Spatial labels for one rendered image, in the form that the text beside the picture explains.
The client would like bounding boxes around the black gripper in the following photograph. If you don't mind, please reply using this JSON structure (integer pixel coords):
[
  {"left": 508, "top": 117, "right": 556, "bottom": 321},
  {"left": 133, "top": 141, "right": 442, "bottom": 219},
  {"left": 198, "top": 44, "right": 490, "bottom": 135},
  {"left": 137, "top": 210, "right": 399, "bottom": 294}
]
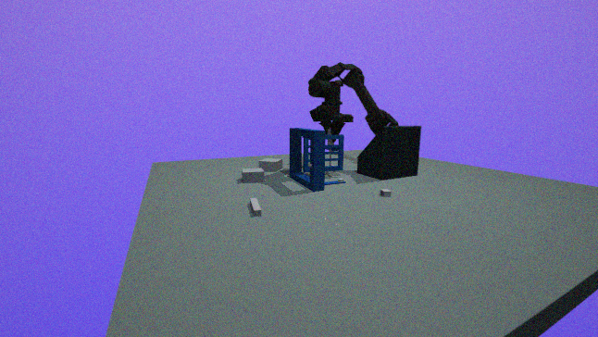
[{"left": 313, "top": 98, "right": 354, "bottom": 135}]

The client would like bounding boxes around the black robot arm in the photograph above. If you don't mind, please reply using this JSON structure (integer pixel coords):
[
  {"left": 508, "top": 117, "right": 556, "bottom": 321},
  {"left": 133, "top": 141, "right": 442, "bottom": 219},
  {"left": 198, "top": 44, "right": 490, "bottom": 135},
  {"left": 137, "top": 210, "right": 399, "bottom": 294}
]
[{"left": 308, "top": 62, "right": 399, "bottom": 135}]

